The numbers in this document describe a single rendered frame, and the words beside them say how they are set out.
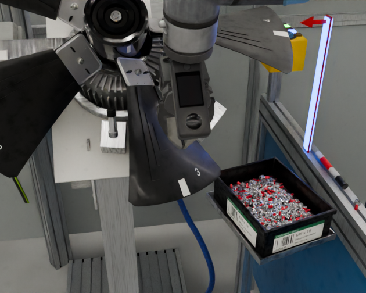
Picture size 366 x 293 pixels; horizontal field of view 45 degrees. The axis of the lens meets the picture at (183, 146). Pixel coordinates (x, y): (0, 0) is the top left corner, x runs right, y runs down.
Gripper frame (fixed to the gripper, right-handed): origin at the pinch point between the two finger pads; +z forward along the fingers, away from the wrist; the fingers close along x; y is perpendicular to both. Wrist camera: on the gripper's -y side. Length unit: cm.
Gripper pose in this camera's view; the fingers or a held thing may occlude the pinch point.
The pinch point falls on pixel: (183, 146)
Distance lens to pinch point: 75.7
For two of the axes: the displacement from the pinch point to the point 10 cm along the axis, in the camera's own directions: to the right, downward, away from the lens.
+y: -1.5, -7.4, 6.6
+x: -9.9, 0.7, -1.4
